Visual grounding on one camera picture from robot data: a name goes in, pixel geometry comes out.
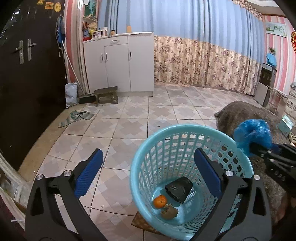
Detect blue plastic bag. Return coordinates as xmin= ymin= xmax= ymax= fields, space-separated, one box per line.
xmin=233 ymin=119 xmax=272 ymax=157

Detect black cylindrical cup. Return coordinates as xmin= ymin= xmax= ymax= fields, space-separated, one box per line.
xmin=165 ymin=176 xmax=193 ymax=203

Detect peeled orange peel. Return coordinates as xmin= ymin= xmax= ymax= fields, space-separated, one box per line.
xmin=152 ymin=195 xmax=168 ymax=209

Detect teal cardboard box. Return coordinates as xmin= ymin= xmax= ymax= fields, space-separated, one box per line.
xmin=278 ymin=115 xmax=293 ymax=137

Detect patterned fabric covered cabinet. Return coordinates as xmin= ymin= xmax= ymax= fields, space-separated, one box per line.
xmin=284 ymin=82 xmax=296 ymax=126

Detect small folding table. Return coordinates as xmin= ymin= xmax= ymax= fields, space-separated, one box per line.
xmin=266 ymin=86 xmax=288 ymax=118

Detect grey shaggy carpet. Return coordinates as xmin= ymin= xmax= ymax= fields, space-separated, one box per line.
xmin=214 ymin=101 xmax=295 ymax=225

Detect grey water dispenser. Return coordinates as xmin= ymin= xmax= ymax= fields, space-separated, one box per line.
xmin=254 ymin=63 xmax=276 ymax=107

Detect teal plastic laundry basket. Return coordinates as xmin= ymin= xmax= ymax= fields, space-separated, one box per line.
xmin=129 ymin=124 xmax=254 ymax=240

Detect blue covered plant pot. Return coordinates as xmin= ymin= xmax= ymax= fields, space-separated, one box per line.
xmin=266 ymin=47 xmax=277 ymax=68

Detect green floor rag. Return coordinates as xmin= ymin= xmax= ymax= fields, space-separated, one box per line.
xmin=58 ymin=109 xmax=95 ymax=128

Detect floral beige curtain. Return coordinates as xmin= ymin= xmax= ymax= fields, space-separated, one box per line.
xmin=154 ymin=36 xmax=262 ymax=95

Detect white plastic bag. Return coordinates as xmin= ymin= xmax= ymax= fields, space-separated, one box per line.
xmin=65 ymin=82 xmax=78 ymax=108

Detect broom with dustpan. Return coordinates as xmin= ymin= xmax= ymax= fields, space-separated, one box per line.
xmin=61 ymin=40 xmax=96 ymax=105

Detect small wooden stool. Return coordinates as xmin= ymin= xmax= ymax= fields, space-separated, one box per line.
xmin=93 ymin=86 xmax=118 ymax=106

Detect dark wooden door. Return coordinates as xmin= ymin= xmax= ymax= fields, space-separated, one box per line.
xmin=1 ymin=1 xmax=67 ymax=170

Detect white floor cabinet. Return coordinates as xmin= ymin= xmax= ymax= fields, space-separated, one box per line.
xmin=83 ymin=32 xmax=154 ymax=96

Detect items on cabinet top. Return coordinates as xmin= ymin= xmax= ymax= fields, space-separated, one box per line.
xmin=82 ymin=19 xmax=133 ymax=42

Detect red heart wall decoration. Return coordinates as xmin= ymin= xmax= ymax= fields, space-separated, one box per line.
xmin=290 ymin=31 xmax=296 ymax=53

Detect landscape wall picture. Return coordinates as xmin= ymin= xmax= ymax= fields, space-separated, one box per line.
xmin=265 ymin=22 xmax=287 ymax=38

